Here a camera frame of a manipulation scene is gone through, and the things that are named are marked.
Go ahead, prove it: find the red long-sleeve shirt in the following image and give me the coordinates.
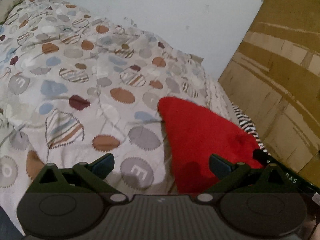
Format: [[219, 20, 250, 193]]
[[158, 97, 262, 196]]

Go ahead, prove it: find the black white striped cloth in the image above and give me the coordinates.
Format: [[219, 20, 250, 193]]
[[231, 103, 270, 155]]

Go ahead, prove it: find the patterned circle print duvet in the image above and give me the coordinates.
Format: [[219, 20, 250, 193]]
[[1, 0, 235, 228]]

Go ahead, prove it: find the brown cardboard board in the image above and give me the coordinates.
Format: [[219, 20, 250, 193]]
[[219, 0, 319, 185]]

